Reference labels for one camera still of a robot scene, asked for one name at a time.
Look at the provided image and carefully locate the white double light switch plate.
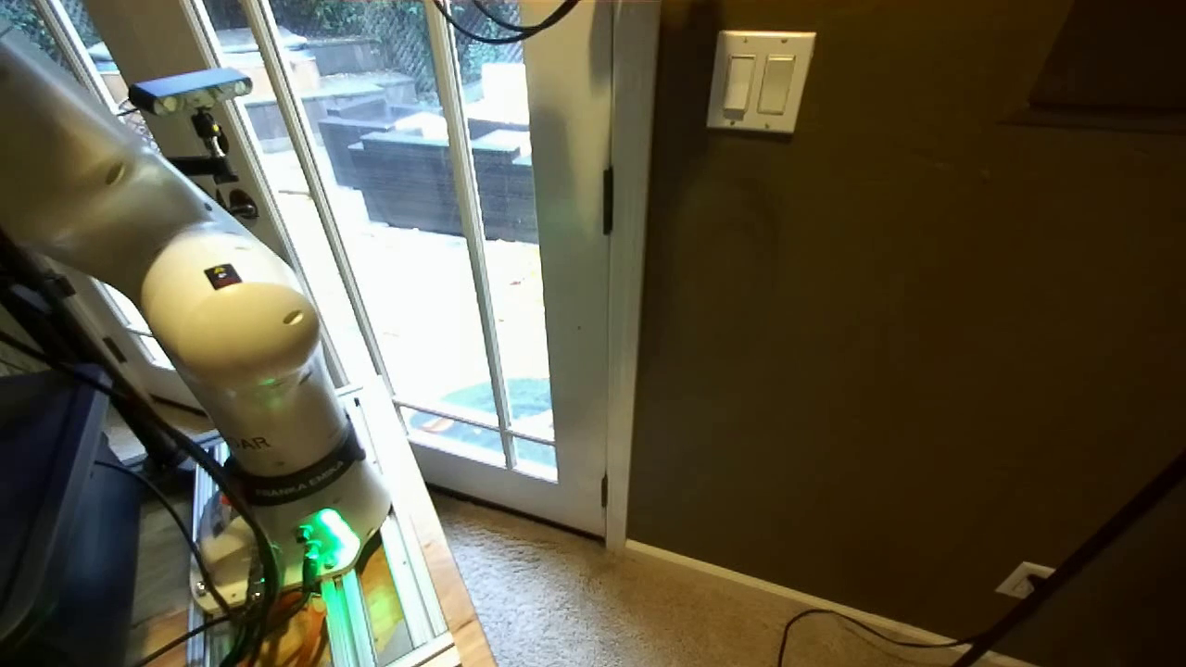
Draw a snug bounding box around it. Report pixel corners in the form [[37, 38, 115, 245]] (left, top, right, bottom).
[[706, 30, 817, 136]]

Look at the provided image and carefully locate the black cable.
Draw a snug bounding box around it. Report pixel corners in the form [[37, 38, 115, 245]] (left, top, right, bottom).
[[776, 450, 1186, 667]]

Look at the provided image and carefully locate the camera on mount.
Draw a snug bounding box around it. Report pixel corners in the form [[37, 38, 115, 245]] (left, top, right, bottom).
[[127, 67, 262, 221]]

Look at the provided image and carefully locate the white wall socket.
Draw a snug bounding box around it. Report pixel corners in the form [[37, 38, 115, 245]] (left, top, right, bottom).
[[995, 561, 1057, 600]]

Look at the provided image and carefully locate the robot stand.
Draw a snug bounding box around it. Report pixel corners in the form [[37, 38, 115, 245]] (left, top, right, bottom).
[[120, 378, 498, 667]]

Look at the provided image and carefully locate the dark blue box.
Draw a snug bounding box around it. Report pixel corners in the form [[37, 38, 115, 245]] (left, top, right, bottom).
[[0, 369, 142, 667]]

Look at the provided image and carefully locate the dark outdoor sofa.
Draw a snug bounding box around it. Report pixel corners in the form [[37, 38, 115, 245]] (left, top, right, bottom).
[[318, 98, 539, 245]]

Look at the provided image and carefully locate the white glass door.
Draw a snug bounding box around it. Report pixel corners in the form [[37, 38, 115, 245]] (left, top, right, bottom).
[[0, 0, 616, 538]]

